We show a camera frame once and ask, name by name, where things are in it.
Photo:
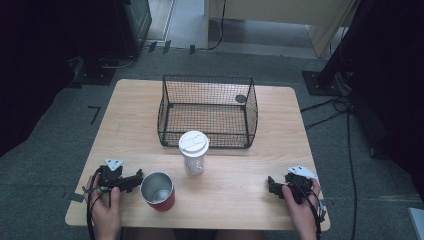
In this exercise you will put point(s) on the black stand base plate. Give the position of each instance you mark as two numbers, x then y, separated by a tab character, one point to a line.
95	75
320	83

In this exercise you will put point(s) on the white box corner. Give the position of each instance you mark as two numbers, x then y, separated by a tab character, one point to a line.
418	223

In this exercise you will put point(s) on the black curtain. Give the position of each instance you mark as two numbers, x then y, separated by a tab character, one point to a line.
390	66

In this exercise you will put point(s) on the person's right hand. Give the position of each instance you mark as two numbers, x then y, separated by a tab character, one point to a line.
303	215

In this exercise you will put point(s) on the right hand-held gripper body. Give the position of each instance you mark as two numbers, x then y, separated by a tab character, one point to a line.
301	186

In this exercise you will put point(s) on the red cup with steel inside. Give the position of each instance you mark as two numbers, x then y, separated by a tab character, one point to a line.
164	205

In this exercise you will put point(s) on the dark round disc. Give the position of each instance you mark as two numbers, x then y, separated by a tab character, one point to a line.
240	98

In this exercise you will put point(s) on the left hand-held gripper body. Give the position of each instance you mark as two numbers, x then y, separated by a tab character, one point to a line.
113	178

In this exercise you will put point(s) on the black equipment cabinet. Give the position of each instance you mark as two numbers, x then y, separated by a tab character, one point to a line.
133	23

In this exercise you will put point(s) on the light wooden cabinet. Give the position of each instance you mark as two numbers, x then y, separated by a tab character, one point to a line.
283	10

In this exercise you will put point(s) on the person's left hand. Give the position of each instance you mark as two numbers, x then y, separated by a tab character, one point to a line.
105	206

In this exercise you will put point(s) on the clear cup with white lid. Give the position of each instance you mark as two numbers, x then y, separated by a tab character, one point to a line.
193	144

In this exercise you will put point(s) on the grey tape strip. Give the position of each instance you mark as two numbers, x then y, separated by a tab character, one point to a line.
76	197

